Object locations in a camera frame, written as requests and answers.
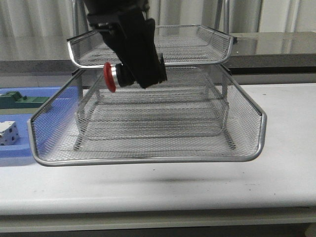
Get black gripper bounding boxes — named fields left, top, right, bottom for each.
left=84, top=0, right=167, bottom=88

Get red emergency push button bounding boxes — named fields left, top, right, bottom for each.
left=103, top=62, right=135, bottom=93

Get silver mesh tray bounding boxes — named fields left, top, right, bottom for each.
left=67, top=25, right=234, bottom=69
left=27, top=66, right=268, bottom=166
left=74, top=97, right=229, bottom=141

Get blue plastic tray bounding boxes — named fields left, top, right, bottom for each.
left=0, top=86, right=79, bottom=166

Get green electrical block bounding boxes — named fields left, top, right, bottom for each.
left=0, top=91, right=49, bottom=109

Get dark stone counter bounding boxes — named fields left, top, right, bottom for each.
left=0, top=32, right=316, bottom=74

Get white circuit breaker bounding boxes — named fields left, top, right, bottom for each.
left=0, top=121, right=19, bottom=146

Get silver rack frame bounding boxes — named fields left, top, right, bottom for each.
left=71, top=0, right=237, bottom=151

